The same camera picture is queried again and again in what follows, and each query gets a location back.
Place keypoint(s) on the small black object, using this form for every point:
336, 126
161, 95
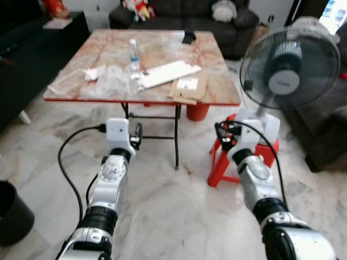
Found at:
188, 37

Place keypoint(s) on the dark grey armchair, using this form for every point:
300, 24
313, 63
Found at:
320, 135

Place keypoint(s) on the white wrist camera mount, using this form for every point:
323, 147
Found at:
245, 142
117, 135

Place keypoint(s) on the bright window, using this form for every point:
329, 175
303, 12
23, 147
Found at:
335, 13

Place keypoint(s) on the clear plastic bag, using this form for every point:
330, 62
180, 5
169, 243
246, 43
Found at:
62, 88

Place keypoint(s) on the black round rubbish bin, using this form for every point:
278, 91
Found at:
13, 216

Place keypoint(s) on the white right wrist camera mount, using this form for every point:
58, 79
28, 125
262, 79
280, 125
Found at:
245, 142

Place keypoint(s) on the red plastic bucket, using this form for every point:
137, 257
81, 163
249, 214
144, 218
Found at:
197, 111

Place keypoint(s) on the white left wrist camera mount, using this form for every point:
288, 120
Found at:
117, 135

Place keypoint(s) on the flat pale paper pad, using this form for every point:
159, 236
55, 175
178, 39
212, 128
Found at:
57, 23

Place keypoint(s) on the black low cabinet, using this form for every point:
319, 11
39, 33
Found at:
32, 59

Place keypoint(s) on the brown cardboard parcel with label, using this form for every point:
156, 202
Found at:
190, 89

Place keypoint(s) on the red plastic stool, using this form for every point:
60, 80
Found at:
219, 162

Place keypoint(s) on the marble-top folding table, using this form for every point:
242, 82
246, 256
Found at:
162, 51

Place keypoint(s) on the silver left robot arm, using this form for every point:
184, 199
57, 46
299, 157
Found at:
108, 184

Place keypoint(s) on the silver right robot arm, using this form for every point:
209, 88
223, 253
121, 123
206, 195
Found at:
257, 179

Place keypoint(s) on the grey plush cushion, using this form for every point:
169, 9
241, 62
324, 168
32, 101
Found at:
224, 11

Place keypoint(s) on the clear plastic water bottle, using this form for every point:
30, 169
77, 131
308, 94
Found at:
134, 57

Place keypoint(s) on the red and white plush toy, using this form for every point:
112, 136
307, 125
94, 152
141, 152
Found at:
140, 8

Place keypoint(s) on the red ornament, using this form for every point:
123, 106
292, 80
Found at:
55, 8

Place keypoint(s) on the long white box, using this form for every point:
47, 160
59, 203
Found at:
171, 73

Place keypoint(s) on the white and black table fan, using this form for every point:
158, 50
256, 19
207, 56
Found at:
287, 70

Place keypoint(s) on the clear bubble wrap sheet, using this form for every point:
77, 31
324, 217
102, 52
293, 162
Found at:
114, 84

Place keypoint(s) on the crumpled white tissue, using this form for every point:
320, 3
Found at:
92, 73

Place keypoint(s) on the dark grey sofa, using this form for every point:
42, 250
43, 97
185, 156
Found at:
184, 13

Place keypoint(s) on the pale grey cloth bundle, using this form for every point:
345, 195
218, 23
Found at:
309, 23

